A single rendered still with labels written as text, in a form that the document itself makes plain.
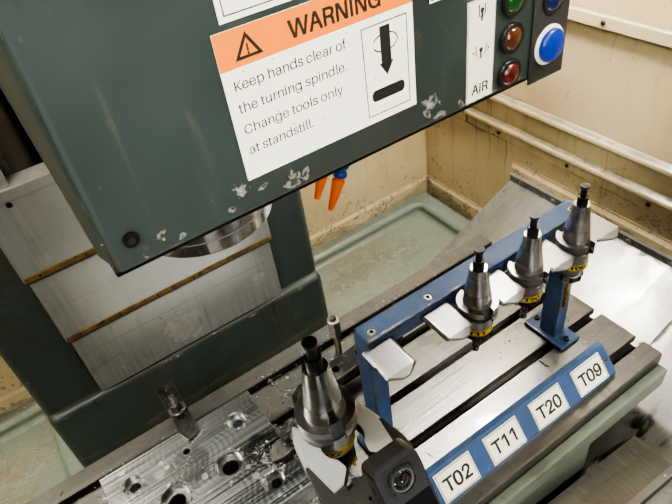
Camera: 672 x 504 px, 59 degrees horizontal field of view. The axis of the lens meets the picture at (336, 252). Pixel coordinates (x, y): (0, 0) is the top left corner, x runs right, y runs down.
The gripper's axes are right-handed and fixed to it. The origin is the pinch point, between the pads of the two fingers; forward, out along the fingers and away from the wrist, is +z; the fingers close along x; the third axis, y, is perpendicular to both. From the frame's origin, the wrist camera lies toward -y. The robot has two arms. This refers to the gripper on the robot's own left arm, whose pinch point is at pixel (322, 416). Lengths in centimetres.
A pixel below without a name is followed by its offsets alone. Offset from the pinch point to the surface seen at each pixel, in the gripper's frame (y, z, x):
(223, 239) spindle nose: -17.3, 12.7, -0.9
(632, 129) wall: 20, 31, 101
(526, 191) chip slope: 50, 57, 99
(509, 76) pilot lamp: -30.0, -0.6, 24.1
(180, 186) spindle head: -32.9, 0.1, -6.1
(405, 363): 13.3, 8.2, 17.3
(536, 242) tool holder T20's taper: 6.3, 8.8, 43.3
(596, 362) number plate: 40, 3, 57
